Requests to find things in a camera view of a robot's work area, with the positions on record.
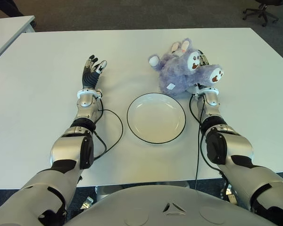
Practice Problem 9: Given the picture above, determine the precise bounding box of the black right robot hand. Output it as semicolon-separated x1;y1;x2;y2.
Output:
197;49;212;68

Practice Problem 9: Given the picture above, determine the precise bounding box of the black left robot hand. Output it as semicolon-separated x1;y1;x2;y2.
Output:
81;55;108;90

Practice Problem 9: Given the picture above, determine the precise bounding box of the purple plush bunny doll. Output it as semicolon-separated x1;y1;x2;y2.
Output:
148;39;225;96

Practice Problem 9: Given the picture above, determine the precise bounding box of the white plate black rim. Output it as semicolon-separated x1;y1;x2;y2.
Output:
126;93;187;145

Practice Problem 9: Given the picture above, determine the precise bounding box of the black office chair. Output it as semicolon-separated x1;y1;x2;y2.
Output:
242;0;279;27

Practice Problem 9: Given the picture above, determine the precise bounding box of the white neighbouring desk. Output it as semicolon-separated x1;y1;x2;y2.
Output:
0;15;36;66

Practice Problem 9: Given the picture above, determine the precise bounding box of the person in dark trousers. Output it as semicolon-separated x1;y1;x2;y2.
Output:
0;0;24;17

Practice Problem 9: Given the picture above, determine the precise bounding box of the grey robot torso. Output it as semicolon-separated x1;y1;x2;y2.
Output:
65;185;278;226

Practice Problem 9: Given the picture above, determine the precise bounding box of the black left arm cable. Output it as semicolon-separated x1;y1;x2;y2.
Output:
77;90;124;183

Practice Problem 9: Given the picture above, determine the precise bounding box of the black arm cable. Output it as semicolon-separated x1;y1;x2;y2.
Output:
189;93;227;190
77;90;124;183

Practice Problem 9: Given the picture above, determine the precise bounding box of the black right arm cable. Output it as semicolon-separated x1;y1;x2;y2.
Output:
189;93;227;190

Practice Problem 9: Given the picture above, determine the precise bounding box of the silver metal bracket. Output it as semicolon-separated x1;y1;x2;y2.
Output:
220;185;238;203
80;197;94;210

